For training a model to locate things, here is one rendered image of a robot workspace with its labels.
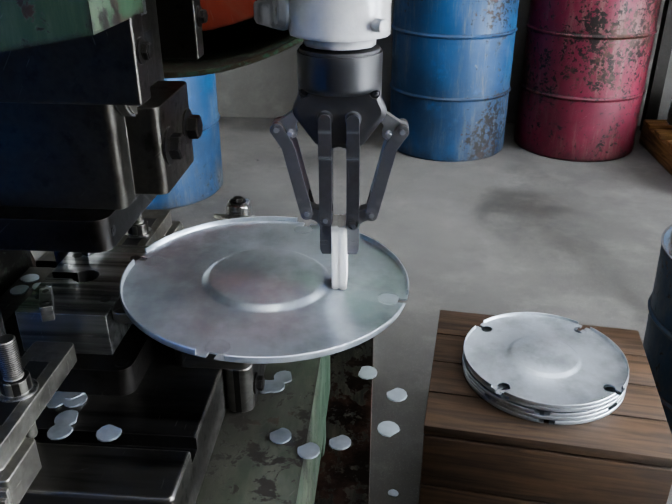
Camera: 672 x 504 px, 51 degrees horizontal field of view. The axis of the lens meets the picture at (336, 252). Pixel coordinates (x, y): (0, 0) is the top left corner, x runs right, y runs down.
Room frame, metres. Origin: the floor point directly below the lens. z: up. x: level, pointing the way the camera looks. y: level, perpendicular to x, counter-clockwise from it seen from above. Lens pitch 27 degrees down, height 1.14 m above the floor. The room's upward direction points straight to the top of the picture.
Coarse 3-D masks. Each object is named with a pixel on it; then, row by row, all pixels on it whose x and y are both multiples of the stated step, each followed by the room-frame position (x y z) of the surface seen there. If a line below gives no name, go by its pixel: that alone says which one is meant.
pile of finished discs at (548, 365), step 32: (512, 320) 1.18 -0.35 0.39; (544, 320) 1.18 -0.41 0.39; (480, 352) 1.08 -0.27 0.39; (512, 352) 1.07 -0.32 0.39; (544, 352) 1.07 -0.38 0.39; (576, 352) 1.07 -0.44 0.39; (608, 352) 1.07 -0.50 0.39; (480, 384) 1.00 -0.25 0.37; (512, 384) 0.98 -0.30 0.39; (544, 384) 0.98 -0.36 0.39; (576, 384) 0.98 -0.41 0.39; (608, 384) 0.98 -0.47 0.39; (544, 416) 0.92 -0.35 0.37; (576, 416) 0.93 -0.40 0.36
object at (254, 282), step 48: (192, 240) 0.72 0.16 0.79; (240, 240) 0.72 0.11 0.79; (288, 240) 0.72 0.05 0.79; (144, 288) 0.61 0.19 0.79; (192, 288) 0.61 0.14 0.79; (240, 288) 0.60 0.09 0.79; (288, 288) 0.60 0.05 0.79; (384, 288) 0.62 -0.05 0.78; (192, 336) 0.52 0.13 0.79; (240, 336) 0.53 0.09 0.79; (288, 336) 0.53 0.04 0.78; (336, 336) 0.53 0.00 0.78
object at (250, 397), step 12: (120, 300) 0.60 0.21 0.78; (120, 312) 0.58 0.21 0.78; (180, 360) 0.59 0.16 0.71; (192, 360) 0.59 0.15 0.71; (204, 360) 0.59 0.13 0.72; (216, 360) 0.59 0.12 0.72; (228, 372) 0.59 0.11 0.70; (240, 372) 0.59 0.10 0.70; (252, 372) 0.60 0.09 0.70; (228, 384) 0.59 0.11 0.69; (240, 384) 0.59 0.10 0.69; (252, 384) 0.59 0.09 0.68; (264, 384) 0.61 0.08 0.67; (228, 396) 0.59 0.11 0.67; (240, 396) 0.59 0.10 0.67; (252, 396) 0.59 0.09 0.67; (228, 408) 0.59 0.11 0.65; (240, 408) 0.59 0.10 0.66; (252, 408) 0.59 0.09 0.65
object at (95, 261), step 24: (72, 264) 0.68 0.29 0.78; (96, 264) 0.68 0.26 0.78; (120, 264) 0.68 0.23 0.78; (72, 288) 0.62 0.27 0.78; (96, 288) 0.62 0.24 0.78; (24, 312) 0.58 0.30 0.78; (72, 312) 0.58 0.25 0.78; (96, 312) 0.58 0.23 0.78; (24, 336) 0.58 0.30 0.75; (48, 336) 0.58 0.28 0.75; (72, 336) 0.57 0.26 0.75; (96, 336) 0.57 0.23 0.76; (120, 336) 0.60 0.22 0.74
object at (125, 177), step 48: (144, 0) 0.68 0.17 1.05; (0, 144) 0.58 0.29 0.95; (48, 144) 0.57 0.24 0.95; (96, 144) 0.57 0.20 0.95; (144, 144) 0.59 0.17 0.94; (192, 144) 0.69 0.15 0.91; (0, 192) 0.58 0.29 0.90; (48, 192) 0.57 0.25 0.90; (96, 192) 0.57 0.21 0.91; (144, 192) 0.59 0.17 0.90
